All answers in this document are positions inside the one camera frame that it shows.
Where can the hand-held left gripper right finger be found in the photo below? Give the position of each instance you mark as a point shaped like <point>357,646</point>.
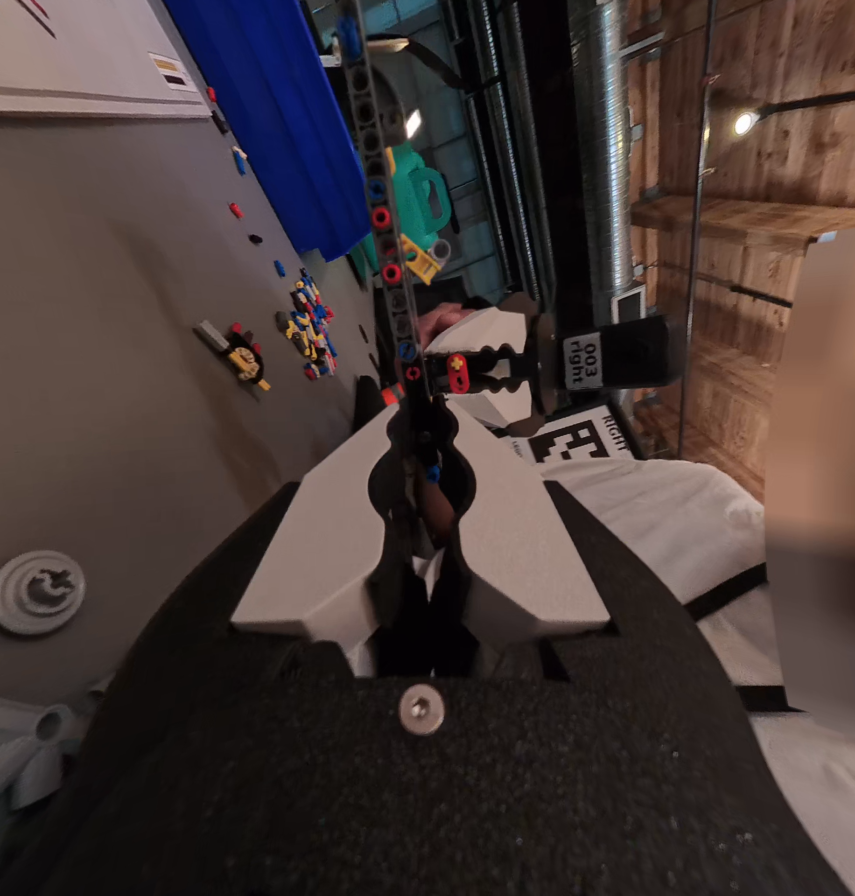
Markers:
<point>532,560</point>

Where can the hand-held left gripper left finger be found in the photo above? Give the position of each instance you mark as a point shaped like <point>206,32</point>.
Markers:
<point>308,560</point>

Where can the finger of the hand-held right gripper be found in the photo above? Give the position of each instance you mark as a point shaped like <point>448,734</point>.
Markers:
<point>490,329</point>
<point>497,409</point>

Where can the long grey lego beam assembly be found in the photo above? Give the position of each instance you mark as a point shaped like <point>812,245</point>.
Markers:
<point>378,154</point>

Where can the black lego fork red pins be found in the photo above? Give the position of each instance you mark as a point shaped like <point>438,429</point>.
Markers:
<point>242,357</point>

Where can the light grey lego pin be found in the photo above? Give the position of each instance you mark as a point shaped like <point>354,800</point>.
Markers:
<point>210,336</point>

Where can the pile of small lego pins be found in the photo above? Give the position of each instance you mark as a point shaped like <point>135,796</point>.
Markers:
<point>308,322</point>

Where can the grey lego wheel hub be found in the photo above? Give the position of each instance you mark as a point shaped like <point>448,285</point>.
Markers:
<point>35,591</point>

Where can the light grey lego rotor piece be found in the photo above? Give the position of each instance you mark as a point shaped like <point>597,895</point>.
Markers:
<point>35,763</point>

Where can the open lego instruction booklet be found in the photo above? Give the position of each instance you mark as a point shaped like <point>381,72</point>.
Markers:
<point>84,56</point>

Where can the person's right hand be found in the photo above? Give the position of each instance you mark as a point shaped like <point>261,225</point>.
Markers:
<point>441,322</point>

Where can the framed marker sign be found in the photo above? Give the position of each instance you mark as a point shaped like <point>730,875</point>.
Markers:
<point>574,437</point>

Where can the person's white shirt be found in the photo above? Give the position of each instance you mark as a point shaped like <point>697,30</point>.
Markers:
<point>665,518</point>

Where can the teal felt bag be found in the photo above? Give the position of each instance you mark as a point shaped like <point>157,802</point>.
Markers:
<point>417,182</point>

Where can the round ceiling lamp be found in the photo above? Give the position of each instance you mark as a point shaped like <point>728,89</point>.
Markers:
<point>744,122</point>

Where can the blue plastic bin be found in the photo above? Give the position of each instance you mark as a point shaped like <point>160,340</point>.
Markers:
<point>273,105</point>

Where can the silver ventilation duct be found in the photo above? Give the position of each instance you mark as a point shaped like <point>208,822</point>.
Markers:
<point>602,140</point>

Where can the wall lamp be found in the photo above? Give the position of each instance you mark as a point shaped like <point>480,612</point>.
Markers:
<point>413,120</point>

